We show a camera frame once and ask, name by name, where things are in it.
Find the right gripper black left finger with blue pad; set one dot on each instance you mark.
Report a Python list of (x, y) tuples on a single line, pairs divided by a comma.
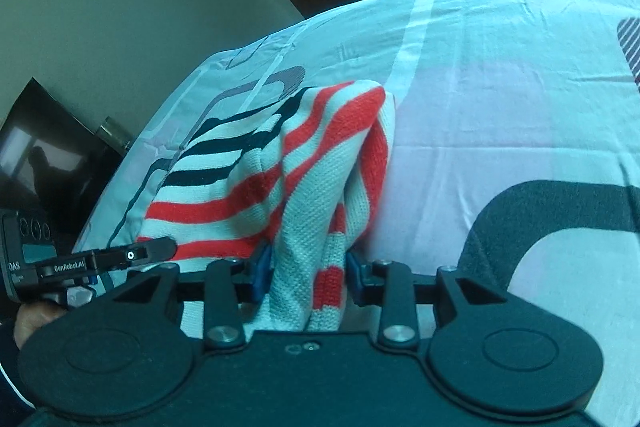
[(136, 345)]

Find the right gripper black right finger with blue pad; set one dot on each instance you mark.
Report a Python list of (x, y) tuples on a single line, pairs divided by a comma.
[(487, 350)]

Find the striped knit dinosaur sweater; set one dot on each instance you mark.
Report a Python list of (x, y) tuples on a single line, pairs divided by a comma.
[(302, 176)]

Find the person's hand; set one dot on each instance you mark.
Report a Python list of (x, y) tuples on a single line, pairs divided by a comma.
[(34, 316)]

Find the small round metal jar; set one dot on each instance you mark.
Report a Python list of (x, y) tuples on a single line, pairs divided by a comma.
[(113, 134)]

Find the white patterned bed sheet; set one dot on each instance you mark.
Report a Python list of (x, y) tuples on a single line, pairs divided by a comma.
[(515, 153)]

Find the dark screen by wall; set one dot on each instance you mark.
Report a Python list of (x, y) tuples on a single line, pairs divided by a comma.
[(52, 166)]

